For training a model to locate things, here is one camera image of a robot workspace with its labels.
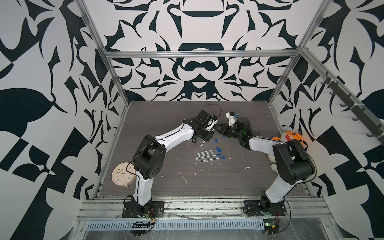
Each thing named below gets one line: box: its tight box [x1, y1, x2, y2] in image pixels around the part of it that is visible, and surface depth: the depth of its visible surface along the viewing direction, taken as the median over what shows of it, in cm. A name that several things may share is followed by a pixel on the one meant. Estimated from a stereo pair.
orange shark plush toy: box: [272, 131, 304, 145], surface depth 93 cm
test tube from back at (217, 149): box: [195, 147, 222, 155], surface depth 96 cm
